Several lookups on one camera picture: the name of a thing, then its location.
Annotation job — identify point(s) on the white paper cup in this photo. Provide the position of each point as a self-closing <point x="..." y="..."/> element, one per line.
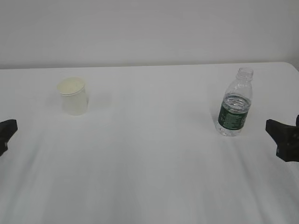
<point x="73" y="95"/>

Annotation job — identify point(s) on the clear water bottle green label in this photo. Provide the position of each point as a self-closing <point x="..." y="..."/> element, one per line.
<point x="235" y="104"/>

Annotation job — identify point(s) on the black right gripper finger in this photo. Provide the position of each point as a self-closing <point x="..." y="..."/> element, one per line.
<point x="286" y="138"/>

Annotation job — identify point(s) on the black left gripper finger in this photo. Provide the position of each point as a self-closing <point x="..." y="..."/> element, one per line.
<point x="7" y="129"/>

